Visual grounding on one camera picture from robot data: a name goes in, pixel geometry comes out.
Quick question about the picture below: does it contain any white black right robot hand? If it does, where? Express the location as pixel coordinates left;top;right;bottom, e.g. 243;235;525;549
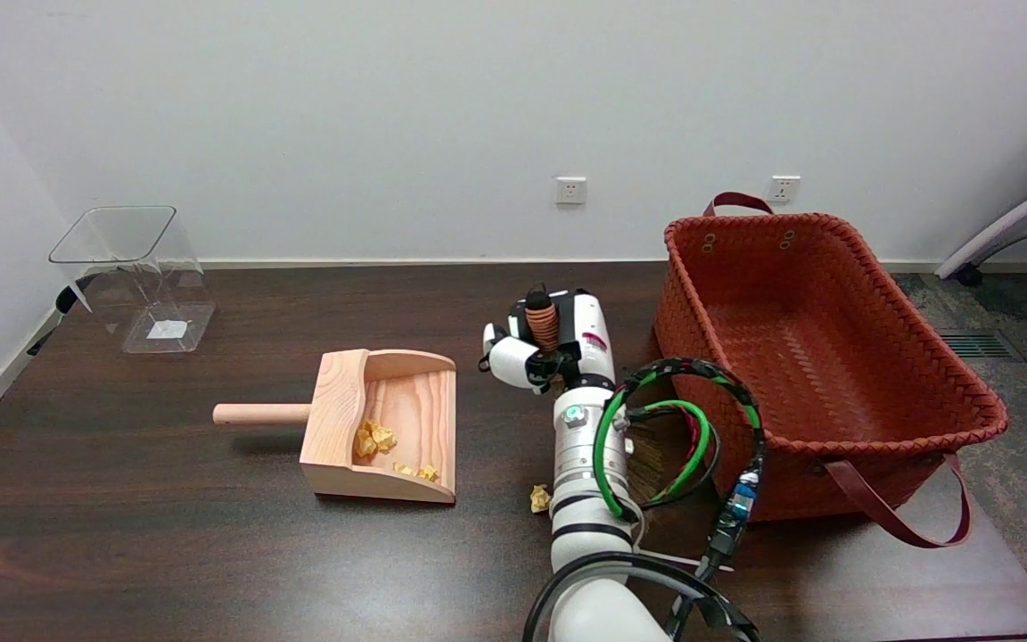
478;287;617;395

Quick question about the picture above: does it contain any brown straw hand broom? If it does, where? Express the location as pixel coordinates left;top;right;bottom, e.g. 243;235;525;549
524;284;702;511

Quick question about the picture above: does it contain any light wooden dustpan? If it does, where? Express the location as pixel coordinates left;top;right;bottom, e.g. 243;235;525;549
213;349;458;505

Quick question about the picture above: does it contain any red woven basket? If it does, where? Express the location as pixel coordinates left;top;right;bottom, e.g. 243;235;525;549
653;191;1010;548

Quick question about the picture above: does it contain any white zip tie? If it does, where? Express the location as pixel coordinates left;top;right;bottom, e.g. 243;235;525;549
638;549;734;572

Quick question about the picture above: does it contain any metal floor vent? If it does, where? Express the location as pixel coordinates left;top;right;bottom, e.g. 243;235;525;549
940;332;1023;362

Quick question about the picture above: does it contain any grey office chair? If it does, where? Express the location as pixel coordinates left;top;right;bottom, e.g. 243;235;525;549
935;169;1027;402

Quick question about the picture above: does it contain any clear plastic container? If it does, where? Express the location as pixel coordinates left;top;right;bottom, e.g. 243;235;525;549
48;205;217;355

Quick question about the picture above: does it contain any black braided green-ended cable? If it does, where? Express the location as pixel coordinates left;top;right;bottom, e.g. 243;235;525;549
592;357;766;642

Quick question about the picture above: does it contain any thin green cable loop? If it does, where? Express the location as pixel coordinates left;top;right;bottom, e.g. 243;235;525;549
625;399;721;509

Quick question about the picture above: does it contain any plain black cable loop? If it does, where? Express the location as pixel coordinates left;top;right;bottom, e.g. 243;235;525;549
522;551;760;642

